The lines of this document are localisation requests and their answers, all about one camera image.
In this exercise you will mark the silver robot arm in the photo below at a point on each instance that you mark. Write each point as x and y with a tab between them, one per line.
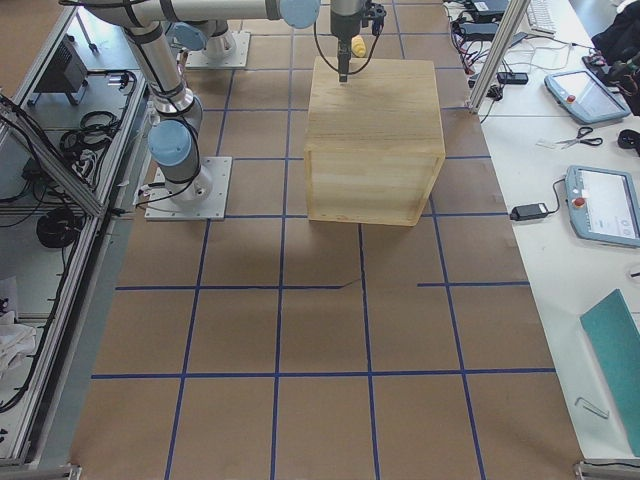
173	142
195	22

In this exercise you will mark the light wooden drawer cabinet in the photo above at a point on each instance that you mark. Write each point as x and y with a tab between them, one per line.
374	145

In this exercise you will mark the toy bread loaf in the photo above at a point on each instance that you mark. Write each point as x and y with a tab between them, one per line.
358	46

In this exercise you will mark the black power supply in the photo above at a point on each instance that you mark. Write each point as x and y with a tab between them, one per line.
486	11

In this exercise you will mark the aluminium upright profile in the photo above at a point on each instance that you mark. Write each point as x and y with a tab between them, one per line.
512	18

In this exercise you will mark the small black device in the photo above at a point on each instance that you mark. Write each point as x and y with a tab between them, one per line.
512	78

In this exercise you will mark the white keyboard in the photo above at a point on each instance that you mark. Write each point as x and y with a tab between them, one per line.
539	18

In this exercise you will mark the far teach pendant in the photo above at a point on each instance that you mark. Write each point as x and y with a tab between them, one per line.
585	97

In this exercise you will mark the teach pendant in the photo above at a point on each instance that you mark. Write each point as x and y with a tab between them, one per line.
585	97
603	205

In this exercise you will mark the black power adapter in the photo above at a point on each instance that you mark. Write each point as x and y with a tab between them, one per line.
529	212

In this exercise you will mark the black electronics box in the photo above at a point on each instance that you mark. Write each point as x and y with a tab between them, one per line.
65	74

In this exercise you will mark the near teach pendant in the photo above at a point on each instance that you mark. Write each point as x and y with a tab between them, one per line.
603	205

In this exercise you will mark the metal hex key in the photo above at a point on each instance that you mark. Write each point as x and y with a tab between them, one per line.
592	407

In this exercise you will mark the white crumpled cloth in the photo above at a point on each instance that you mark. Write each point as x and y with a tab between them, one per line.
17	340

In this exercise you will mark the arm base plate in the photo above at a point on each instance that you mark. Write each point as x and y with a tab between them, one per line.
205	198
222	52

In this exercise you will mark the black handled scissors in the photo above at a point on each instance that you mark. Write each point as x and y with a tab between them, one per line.
582	137

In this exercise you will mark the aluminium side frame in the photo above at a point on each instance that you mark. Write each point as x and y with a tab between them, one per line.
59	164

